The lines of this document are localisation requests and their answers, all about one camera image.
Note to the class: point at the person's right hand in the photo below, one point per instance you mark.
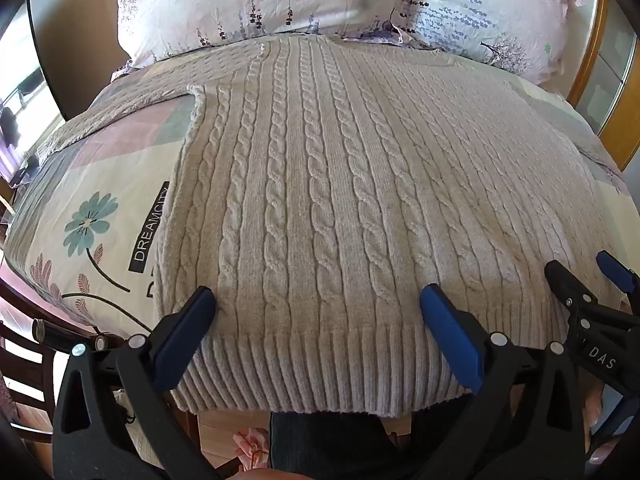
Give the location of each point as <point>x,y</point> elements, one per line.
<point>595,410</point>

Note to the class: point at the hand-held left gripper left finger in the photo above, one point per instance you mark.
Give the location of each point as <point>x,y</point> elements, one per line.
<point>186,336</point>

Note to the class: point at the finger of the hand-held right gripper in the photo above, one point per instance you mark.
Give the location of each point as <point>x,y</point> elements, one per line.
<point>567,281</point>
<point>613,266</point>

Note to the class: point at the floral pillow with tree print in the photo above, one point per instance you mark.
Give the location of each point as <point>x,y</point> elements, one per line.
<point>480,15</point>

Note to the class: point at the purple curtain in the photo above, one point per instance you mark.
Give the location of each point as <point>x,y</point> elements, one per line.
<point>7,154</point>

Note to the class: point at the floral pillow with lavender print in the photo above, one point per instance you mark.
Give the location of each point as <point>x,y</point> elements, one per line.
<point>250,5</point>

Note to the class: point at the dark wooden chair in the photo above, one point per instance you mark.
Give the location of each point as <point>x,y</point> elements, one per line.
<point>30,375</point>

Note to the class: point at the person's foot in pink slipper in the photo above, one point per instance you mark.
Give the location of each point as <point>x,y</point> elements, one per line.
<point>251,449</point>

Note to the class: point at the wooden headboard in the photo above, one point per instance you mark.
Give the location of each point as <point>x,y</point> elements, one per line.
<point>605,70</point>

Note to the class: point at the person's dark trouser leg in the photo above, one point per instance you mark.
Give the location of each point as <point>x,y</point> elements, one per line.
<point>325,444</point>

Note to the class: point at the floral patchwork bed sheet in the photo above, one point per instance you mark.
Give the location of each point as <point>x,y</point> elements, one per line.
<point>90,200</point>

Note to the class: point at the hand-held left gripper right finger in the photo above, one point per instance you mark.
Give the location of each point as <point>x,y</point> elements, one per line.
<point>451,336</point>

